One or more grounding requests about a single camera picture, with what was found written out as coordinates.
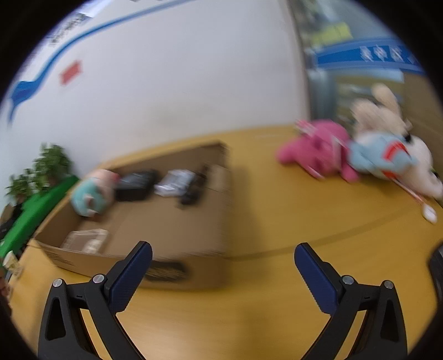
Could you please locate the light blue plush toy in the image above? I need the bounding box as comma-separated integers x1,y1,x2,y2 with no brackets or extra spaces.
348,133,419,179

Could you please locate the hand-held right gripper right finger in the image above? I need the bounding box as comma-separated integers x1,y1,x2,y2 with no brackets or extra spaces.
294,242,407,360

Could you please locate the green potted plant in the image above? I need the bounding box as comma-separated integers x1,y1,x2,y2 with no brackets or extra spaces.
5,143,75,201

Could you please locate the pink plush toy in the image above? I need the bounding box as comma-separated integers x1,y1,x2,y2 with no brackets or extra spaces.
276,119,360,182

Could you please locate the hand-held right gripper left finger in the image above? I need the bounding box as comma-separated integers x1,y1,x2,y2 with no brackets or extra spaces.
38,240,153,360

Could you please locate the grey white packet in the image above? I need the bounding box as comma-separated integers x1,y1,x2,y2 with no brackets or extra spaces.
154,169,196,198

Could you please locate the white plush toy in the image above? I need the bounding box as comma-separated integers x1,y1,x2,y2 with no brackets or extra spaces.
405,135,443,201

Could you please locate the teal plush toy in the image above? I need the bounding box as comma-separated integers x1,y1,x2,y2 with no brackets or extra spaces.
70,169,120,218

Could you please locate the small black item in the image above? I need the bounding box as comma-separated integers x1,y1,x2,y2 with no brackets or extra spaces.
178,165,212,208

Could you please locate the dark object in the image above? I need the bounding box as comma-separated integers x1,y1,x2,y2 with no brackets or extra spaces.
428,244,443,295

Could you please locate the clear plastic packet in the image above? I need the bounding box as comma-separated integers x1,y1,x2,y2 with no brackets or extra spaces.
60,228,111,255

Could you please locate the blue banner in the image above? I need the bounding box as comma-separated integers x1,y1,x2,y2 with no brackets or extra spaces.
316,35,426,75

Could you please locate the brown cardboard box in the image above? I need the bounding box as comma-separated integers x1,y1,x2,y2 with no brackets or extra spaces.
29,140,234,291

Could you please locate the small white oval object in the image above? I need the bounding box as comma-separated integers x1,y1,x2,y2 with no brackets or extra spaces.
420,204,437,224

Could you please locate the black pouch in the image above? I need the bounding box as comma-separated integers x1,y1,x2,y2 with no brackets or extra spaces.
114,169,160,202

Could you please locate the cream plush toy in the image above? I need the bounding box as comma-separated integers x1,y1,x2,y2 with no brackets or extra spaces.
349,83,412,135

